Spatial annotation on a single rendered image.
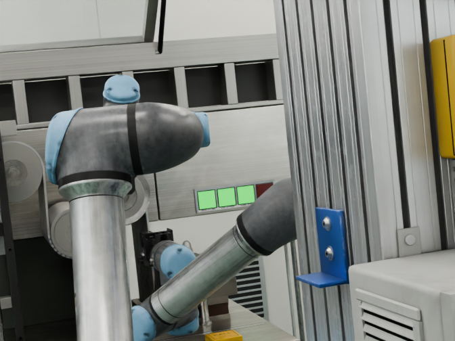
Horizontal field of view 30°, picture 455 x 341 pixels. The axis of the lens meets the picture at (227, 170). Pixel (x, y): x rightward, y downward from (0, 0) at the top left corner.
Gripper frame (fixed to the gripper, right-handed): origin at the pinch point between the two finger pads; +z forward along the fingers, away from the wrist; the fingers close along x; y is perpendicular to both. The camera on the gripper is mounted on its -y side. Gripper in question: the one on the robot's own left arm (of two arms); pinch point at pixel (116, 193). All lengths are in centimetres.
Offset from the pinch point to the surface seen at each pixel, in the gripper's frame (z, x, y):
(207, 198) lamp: 32.3, -31.9, 17.4
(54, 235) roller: 8.6, 15.2, -3.9
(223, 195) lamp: 32, -37, 18
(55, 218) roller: 5.6, 14.5, -1.1
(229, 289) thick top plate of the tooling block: 17.7, -25.6, -21.0
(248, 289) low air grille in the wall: 260, -112, 107
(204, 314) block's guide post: 23.2, -19.3, -23.9
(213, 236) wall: 239, -94, 134
